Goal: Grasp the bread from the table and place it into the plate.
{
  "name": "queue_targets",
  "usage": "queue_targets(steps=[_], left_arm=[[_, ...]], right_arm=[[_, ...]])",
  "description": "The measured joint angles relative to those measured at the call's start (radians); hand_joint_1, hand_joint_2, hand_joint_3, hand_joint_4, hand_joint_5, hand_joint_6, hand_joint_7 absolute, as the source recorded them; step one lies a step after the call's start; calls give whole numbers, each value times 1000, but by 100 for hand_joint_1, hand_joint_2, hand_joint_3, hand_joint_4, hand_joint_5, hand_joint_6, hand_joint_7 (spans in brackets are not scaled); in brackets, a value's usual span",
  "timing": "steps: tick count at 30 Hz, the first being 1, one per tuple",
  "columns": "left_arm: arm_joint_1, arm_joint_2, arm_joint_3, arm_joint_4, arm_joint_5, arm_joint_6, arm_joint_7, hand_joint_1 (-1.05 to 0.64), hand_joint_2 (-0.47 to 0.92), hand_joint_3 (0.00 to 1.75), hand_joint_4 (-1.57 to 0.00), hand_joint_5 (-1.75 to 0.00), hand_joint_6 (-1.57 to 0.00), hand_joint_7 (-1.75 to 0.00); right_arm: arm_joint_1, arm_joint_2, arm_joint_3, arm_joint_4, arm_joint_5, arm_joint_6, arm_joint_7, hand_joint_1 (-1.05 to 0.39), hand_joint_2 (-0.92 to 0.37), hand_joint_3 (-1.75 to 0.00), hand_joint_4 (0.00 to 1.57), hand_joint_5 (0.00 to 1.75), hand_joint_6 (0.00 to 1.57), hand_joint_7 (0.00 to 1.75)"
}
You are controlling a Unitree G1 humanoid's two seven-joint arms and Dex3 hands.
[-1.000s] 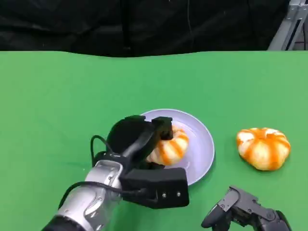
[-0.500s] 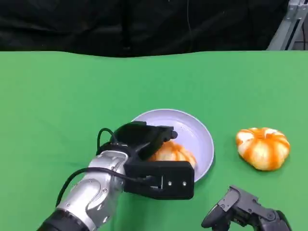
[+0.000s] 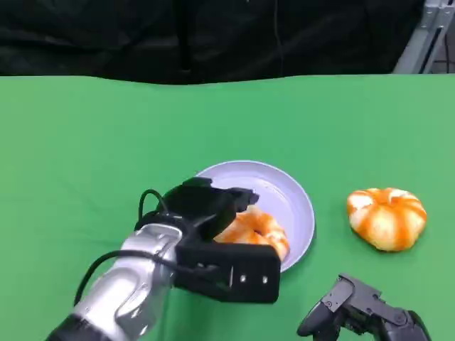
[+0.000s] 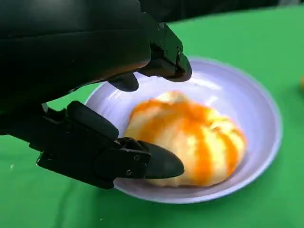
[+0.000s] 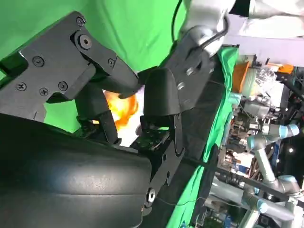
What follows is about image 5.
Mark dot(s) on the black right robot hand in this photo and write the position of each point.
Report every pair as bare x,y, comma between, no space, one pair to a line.
71,180

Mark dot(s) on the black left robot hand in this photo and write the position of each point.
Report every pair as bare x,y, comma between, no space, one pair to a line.
190,83

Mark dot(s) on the orange white toy bread roll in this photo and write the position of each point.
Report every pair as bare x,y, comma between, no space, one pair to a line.
123,111

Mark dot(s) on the orange storage box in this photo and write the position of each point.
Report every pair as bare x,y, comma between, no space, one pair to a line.
241,76

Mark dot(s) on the green table cloth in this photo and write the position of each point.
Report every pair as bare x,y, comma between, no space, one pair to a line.
130,28

